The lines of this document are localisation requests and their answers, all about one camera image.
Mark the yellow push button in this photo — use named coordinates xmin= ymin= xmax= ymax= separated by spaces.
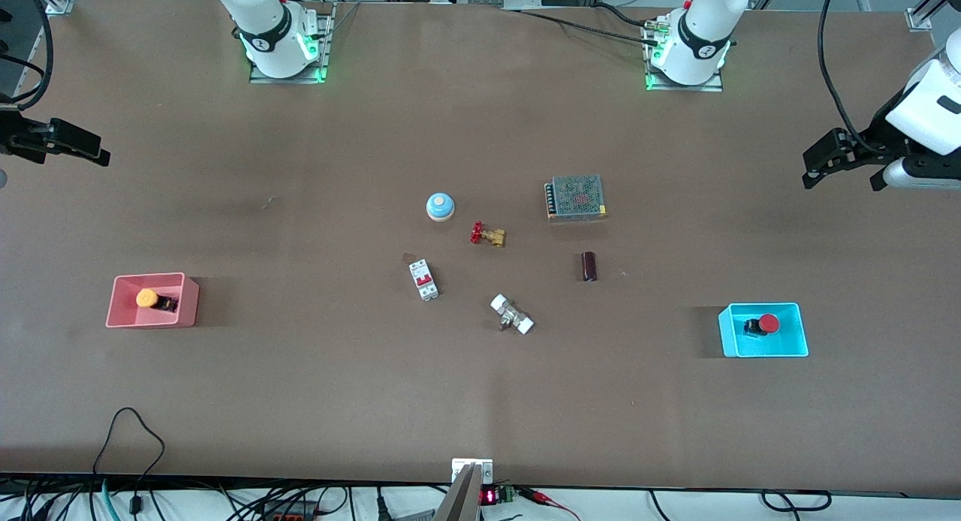
xmin=136 ymin=288 xmax=179 ymax=314

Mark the cyan plastic bin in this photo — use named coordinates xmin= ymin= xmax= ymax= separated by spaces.
xmin=718 ymin=303 xmax=810 ymax=358

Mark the pink plastic bin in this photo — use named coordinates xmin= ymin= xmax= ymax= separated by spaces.
xmin=105 ymin=273 xmax=200 ymax=329

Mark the metal mesh power supply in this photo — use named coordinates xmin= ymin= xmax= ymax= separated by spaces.
xmin=544 ymin=174 xmax=609 ymax=222

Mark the metal fitting with white caps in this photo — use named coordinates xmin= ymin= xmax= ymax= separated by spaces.
xmin=490 ymin=294 xmax=535 ymax=336

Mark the red clip lead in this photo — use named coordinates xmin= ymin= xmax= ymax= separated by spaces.
xmin=524 ymin=488 xmax=583 ymax=521

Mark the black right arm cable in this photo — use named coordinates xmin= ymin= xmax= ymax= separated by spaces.
xmin=0 ymin=0 xmax=55 ymax=107

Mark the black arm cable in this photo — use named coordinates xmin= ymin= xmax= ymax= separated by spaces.
xmin=0 ymin=0 xmax=55 ymax=107
xmin=817 ymin=0 xmax=872 ymax=150

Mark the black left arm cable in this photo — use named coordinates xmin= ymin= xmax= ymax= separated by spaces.
xmin=817 ymin=0 xmax=872 ymax=150

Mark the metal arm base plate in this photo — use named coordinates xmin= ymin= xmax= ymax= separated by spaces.
xmin=644 ymin=14 xmax=725 ymax=93
xmin=249 ymin=2 xmax=333 ymax=84

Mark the black cable on table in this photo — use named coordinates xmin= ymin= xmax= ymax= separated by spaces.
xmin=502 ymin=3 xmax=665 ymax=41

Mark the thin black looped cable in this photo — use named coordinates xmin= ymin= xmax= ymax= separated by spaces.
xmin=94 ymin=407 xmax=167 ymax=516

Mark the black coiled cable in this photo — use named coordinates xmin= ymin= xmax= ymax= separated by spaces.
xmin=760 ymin=489 xmax=833 ymax=513

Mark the brass valve with red handle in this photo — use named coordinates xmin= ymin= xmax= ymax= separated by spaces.
xmin=470 ymin=221 xmax=508 ymax=248

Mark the white circuit breaker red switch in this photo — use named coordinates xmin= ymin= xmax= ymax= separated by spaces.
xmin=408 ymin=259 xmax=440 ymax=302

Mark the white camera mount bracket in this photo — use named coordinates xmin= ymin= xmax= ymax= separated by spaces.
xmin=450 ymin=459 xmax=494 ymax=486

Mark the grey camera support bar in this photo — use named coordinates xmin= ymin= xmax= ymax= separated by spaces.
xmin=434 ymin=465 xmax=482 ymax=521

